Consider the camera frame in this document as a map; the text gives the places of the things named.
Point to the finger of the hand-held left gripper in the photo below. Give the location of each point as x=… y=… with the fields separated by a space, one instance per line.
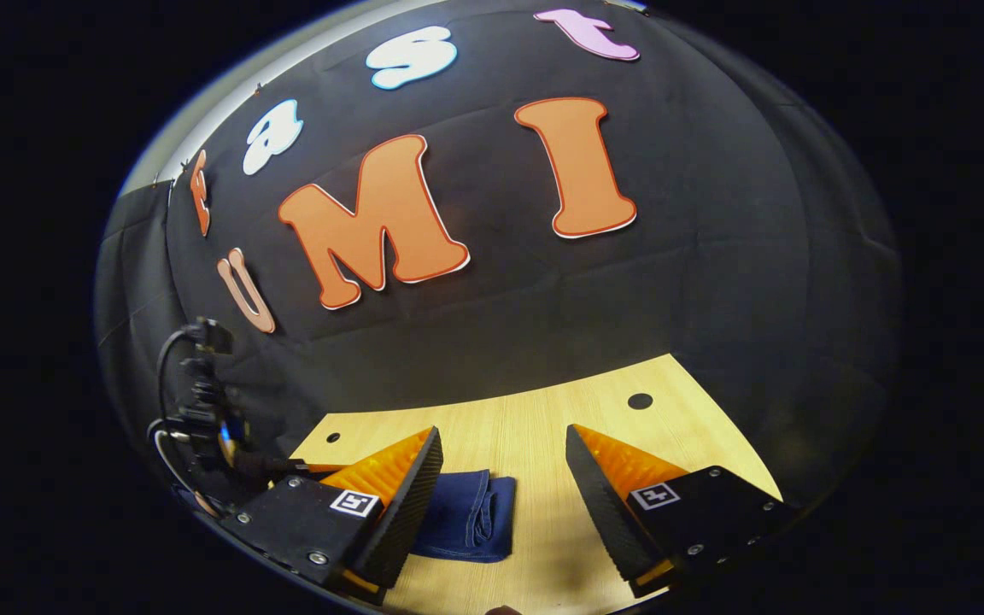
x=287 y=465

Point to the blue denim jeans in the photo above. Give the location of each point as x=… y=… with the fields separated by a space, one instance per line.
x=466 y=512

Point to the row of small backdrop clips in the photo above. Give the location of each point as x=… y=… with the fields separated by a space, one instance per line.
x=185 y=164

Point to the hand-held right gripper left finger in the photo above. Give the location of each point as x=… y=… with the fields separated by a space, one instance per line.
x=411 y=521

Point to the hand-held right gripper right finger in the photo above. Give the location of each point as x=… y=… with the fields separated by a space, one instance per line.
x=607 y=521

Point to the black backdrop cloth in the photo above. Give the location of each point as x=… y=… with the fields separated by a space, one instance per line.
x=671 y=299

